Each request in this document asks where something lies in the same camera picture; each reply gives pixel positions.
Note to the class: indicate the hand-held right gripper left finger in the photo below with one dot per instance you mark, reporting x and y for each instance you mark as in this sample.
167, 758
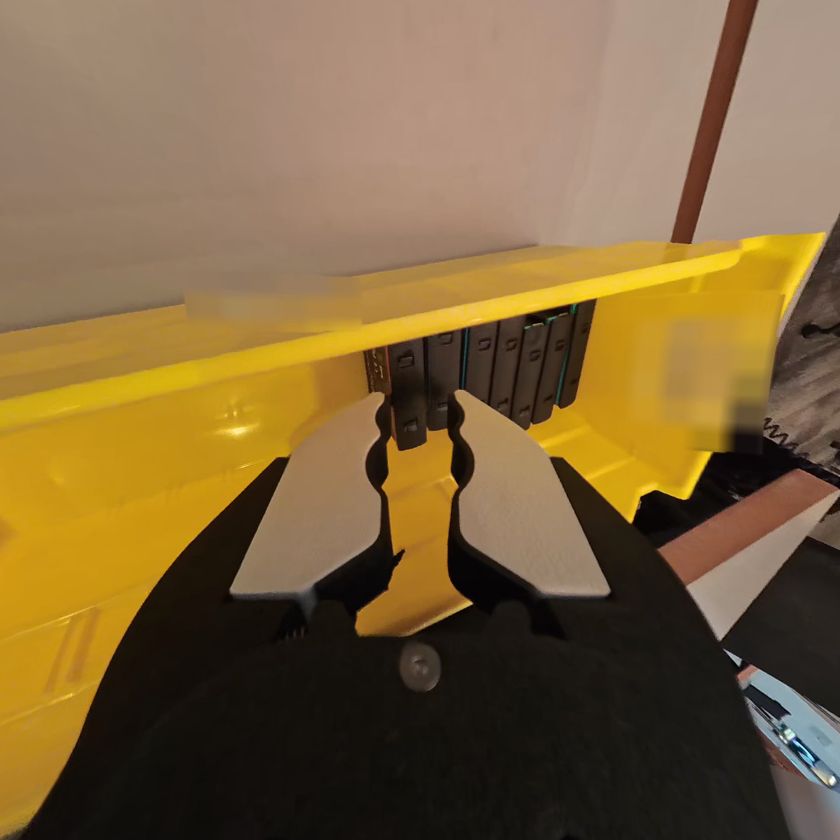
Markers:
315, 512

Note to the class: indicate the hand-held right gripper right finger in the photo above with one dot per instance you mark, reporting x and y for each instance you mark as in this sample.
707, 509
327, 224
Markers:
525, 512

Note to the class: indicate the red-edged black battery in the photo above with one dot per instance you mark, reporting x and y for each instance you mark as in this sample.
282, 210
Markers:
410, 387

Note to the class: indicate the yellow plastic bin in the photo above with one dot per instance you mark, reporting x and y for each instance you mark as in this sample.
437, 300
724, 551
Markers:
131, 433

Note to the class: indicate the row of black batteries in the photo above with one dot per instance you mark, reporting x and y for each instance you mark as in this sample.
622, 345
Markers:
512, 361

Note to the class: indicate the grey white device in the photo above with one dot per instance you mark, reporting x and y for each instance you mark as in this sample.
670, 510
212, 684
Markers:
794, 735

